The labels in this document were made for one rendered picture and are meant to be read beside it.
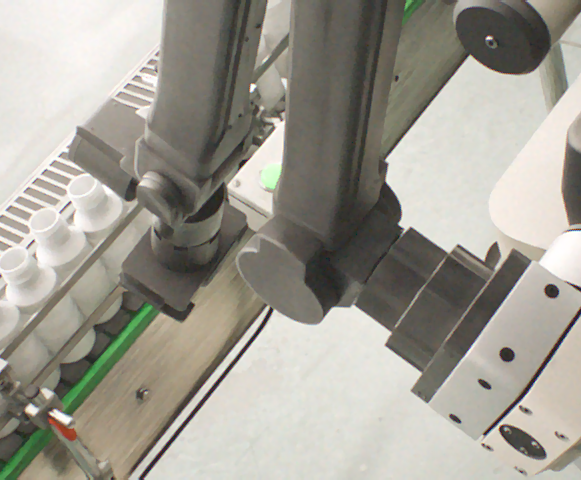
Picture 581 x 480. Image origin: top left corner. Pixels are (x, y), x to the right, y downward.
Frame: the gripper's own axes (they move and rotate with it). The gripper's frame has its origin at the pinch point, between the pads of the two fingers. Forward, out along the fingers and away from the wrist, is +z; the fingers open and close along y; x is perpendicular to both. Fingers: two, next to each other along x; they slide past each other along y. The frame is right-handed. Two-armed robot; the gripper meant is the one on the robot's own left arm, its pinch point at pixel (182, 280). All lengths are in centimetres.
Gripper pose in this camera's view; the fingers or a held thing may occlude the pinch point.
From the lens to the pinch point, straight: 121.5
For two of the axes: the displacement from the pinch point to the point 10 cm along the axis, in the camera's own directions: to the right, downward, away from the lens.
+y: -5.2, 7.6, -3.9
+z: -1.1, 4.0, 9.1
